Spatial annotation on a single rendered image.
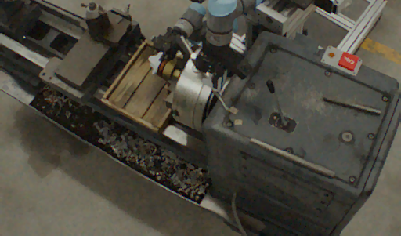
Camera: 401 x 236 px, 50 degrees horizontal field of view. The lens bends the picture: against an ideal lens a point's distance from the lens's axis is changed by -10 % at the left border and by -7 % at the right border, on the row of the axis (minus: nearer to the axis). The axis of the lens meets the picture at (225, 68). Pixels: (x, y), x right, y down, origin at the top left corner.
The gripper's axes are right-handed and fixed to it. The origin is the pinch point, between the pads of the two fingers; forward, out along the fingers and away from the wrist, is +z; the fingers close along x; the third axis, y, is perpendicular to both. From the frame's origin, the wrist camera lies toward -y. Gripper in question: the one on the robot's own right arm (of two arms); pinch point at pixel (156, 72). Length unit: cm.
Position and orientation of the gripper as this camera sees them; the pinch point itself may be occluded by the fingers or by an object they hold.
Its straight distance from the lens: 180.3
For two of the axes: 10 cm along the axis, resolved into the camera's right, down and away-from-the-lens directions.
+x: -0.3, -5.4, -8.4
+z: -5.0, 7.4, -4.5
